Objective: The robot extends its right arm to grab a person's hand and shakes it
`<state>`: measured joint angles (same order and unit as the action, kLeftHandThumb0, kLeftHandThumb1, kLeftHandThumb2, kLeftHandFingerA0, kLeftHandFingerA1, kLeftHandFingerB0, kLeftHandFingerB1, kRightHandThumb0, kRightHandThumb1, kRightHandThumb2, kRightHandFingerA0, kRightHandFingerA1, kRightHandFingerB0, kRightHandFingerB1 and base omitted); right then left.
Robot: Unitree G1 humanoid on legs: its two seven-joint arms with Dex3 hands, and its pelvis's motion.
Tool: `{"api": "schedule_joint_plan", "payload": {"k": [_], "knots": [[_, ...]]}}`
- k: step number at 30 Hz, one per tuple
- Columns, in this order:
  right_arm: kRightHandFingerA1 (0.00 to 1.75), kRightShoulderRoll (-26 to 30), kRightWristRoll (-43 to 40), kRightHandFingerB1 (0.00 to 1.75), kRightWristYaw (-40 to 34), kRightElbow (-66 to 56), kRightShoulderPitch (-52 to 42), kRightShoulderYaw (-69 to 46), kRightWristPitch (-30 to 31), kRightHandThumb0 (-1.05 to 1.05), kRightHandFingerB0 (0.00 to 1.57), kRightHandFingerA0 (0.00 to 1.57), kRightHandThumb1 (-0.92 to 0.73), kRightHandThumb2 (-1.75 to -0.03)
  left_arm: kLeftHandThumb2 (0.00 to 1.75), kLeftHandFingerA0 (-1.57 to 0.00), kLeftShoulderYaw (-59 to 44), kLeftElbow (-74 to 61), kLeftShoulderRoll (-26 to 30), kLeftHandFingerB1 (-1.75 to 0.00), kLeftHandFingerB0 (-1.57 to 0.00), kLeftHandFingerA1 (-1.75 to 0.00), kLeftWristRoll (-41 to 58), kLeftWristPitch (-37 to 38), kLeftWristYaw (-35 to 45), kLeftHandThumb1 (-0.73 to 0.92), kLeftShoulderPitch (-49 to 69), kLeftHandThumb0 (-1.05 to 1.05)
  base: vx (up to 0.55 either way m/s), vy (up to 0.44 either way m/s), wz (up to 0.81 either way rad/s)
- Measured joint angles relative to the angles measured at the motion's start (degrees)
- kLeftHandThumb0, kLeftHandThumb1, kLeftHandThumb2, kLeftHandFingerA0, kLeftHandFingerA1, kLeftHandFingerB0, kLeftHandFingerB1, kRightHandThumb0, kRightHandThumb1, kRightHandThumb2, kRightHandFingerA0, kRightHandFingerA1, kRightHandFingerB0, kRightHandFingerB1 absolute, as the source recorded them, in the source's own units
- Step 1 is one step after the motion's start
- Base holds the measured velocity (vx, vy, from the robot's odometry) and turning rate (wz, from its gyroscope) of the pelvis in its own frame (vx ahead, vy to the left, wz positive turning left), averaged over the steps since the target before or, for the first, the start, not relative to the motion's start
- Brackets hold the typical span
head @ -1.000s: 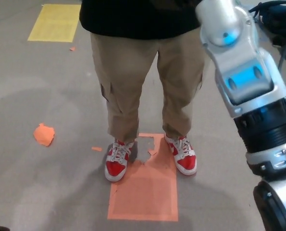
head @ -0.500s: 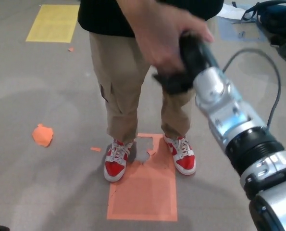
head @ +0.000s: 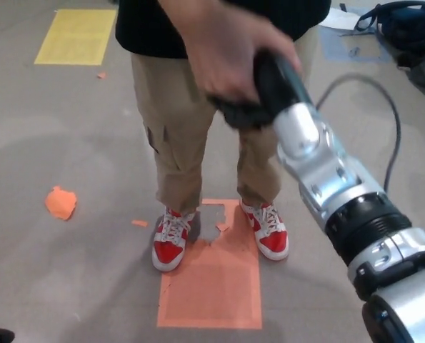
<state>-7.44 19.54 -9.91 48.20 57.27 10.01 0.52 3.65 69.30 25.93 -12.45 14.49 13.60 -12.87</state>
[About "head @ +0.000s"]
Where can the person's right hand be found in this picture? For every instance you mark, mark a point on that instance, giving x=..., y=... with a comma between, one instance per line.
x=226, y=46

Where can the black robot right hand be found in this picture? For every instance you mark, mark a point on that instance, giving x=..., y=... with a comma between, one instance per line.
x=273, y=89

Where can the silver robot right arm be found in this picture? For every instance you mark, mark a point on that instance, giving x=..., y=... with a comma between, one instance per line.
x=340, y=178

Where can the blue paper sheet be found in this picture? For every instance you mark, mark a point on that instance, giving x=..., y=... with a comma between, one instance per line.
x=331, y=48

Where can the black t-shirt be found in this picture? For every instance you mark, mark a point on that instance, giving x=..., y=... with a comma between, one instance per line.
x=144, y=28

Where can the small blue clip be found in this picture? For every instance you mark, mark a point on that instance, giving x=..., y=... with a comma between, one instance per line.
x=354, y=51

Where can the white paper sheet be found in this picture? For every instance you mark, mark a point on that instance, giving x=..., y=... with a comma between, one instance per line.
x=339, y=19

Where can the khaki cargo trousers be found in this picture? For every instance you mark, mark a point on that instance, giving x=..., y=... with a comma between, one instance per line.
x=176, y=135

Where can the small orange paper scrap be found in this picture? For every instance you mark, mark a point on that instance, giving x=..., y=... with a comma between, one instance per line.
x=101, y=75
x=140, y=223

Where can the crumpled orange paper piece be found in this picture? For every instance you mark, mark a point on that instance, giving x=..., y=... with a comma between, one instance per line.
x=60, y=203

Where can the dark blue backpack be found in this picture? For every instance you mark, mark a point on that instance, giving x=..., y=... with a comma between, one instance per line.
x=408, y=28

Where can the red white left sneaker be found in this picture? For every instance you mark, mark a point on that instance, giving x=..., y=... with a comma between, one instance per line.
x=273, y=239

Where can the red white sneaker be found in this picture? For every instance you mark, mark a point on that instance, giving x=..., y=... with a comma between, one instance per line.
x=273, y=239
x=166, y=250

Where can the yellow floor tape rectangle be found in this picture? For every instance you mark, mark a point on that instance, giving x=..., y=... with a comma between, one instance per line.
x=74, y=37

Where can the red white right sneaker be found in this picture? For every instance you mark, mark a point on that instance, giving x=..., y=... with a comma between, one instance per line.
x=166, y=250

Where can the orange floor tape rectangle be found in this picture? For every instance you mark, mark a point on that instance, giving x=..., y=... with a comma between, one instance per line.
x=212, y=286

